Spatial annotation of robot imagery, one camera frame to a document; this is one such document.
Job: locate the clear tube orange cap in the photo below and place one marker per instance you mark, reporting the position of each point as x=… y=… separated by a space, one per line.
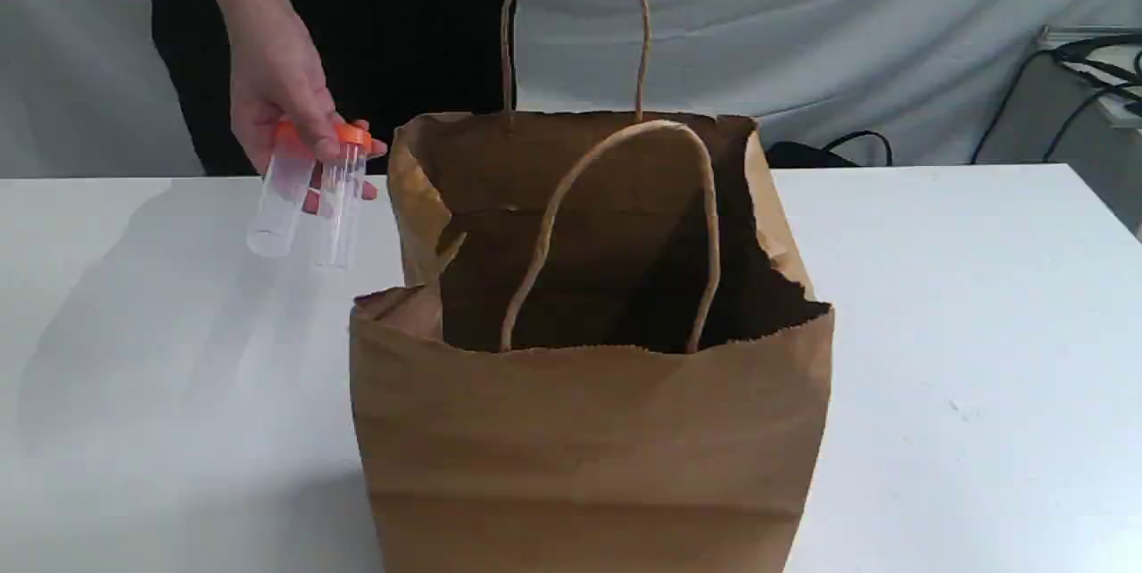
x=285 y=184
x=341 y=191

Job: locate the brown paper bag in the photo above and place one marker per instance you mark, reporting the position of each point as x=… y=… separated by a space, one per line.
x=607 y=355

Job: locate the person's dark torso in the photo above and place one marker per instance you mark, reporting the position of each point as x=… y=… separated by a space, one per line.
x=385 y=61

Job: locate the black object behind table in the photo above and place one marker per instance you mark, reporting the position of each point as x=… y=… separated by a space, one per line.
x=790 y=154

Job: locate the grey backdrop curtain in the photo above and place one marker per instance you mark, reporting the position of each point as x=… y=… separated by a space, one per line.
x=85 y=92

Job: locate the grey box at right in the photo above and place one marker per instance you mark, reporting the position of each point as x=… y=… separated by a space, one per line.
x=1074 y=100

